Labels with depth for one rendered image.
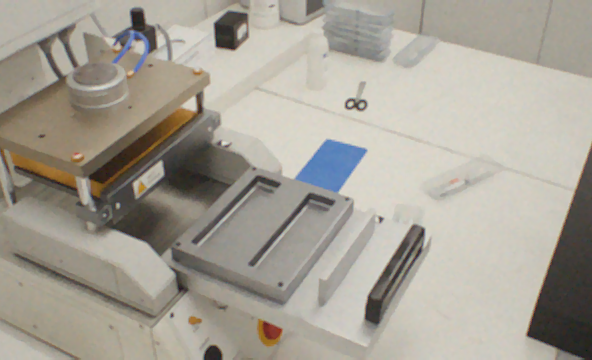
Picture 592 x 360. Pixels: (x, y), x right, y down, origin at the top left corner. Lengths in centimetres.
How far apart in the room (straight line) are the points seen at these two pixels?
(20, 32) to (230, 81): 72
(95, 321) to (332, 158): 68
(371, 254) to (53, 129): 44
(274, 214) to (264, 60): 87
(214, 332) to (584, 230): 56
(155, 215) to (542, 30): 260
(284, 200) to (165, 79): 24
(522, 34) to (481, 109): 176
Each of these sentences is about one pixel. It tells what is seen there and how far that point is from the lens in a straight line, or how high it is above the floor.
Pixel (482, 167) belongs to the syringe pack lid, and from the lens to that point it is 144.
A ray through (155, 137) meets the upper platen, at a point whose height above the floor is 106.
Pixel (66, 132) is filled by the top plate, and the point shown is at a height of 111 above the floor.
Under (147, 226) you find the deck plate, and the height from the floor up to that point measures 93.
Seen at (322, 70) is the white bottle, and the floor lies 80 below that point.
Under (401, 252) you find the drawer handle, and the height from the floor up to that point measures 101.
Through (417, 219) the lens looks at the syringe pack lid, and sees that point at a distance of 128.
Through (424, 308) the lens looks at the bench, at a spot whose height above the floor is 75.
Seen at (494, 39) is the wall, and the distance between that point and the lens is 347.
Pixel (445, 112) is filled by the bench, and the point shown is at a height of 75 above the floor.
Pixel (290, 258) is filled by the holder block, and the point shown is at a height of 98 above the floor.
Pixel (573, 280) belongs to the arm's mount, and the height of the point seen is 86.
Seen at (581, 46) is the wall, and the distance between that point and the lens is 337.
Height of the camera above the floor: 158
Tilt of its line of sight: 37 degrees down
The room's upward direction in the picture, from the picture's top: straight up
